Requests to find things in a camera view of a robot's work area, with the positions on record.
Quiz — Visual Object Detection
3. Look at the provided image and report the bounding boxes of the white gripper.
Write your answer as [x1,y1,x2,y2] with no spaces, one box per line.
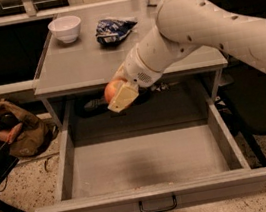
[108,46,162,113]

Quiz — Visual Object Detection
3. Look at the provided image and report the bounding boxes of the red orange apple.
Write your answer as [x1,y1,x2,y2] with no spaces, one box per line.
[104,79,126,103]

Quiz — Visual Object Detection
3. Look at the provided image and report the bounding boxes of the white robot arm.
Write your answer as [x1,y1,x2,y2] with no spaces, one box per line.
[108,0,266,113]

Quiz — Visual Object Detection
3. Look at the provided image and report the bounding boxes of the grey open top drawer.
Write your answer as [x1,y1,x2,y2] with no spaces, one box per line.
[36,94,266,212]

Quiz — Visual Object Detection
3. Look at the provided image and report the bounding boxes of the black shoe under cabinet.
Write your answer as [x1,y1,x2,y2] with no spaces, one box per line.
[74,93,108,118]

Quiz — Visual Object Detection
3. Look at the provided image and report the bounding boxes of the grey metal cabinet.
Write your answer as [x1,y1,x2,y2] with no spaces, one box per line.
[35,0,227,130]

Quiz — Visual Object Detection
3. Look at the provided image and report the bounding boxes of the blue chip bag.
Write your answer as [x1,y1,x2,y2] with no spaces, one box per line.
[95,17,138,46]

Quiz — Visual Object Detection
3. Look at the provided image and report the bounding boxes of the white ceramic bowl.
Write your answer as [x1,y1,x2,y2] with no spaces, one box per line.
[48,15,81,43]

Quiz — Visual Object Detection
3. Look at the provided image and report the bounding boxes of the brown bag on floor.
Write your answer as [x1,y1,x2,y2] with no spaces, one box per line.
[0,99,53,158]

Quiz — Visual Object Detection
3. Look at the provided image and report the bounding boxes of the black headphones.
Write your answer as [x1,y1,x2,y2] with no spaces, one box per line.
[0,113,19,130]

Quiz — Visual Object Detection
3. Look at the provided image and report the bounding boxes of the black drawer handle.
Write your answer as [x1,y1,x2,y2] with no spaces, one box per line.
[138,196,178,212]

